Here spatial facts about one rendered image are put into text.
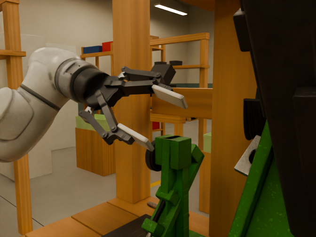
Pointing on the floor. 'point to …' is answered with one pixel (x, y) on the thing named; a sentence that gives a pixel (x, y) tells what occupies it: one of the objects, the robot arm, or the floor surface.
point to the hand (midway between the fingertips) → (157, 118)
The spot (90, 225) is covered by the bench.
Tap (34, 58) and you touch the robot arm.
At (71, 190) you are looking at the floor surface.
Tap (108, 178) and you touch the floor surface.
